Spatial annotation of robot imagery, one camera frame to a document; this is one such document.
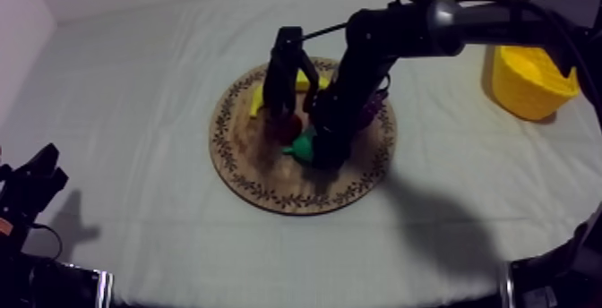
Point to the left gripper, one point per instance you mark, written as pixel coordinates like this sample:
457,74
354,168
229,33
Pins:
30,187

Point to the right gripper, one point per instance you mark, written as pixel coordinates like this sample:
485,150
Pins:
336,126

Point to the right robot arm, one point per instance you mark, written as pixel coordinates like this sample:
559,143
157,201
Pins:
404,28

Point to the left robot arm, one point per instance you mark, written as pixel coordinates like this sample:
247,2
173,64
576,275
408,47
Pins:
47,286

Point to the round wooden board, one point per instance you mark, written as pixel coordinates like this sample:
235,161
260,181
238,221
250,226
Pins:
282,192

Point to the yellow plastic basket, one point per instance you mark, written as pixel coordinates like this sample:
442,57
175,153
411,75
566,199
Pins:
527,89

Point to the purple toy grapes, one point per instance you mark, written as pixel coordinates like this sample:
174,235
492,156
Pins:
374,107

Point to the small red fruit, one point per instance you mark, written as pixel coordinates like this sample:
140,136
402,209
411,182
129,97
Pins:
290,131

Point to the yellow toy banana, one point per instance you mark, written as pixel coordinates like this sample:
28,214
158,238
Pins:
256,105

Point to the silver metal bar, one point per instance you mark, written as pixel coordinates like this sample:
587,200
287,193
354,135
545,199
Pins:
506,286
104,291

